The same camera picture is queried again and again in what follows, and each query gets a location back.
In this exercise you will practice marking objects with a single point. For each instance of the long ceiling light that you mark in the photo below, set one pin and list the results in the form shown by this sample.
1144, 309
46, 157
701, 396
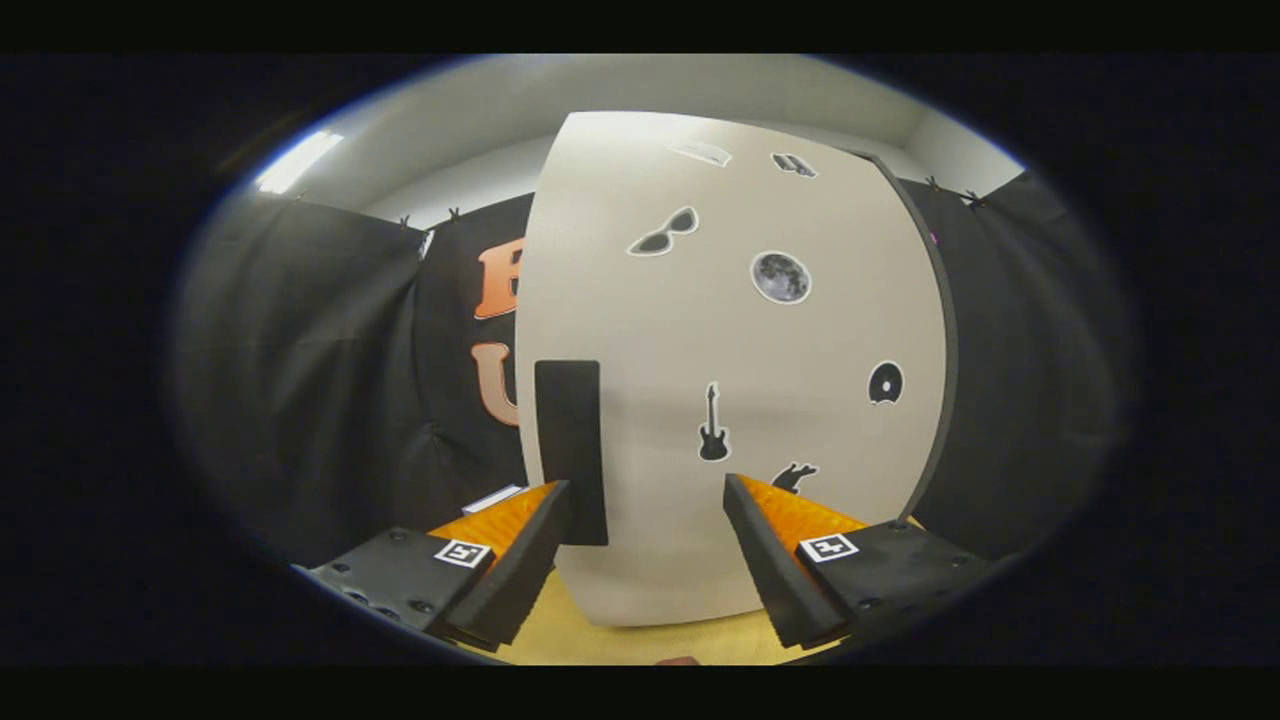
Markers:
298, 162

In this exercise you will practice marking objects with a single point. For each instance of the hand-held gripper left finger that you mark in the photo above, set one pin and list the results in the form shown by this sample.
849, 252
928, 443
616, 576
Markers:
395, 575

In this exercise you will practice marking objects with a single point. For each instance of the white cabinet door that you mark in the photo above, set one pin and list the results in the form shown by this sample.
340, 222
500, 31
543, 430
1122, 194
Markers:
700, 330

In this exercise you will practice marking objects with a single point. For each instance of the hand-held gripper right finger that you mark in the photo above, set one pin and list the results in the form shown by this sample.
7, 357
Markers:
900, 570

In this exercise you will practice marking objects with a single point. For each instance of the white cardboard box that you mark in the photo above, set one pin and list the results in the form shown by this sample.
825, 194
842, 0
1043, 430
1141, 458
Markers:
493, 499

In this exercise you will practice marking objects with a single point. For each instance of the black backdrop cloth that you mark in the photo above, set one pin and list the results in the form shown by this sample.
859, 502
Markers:
300, 380

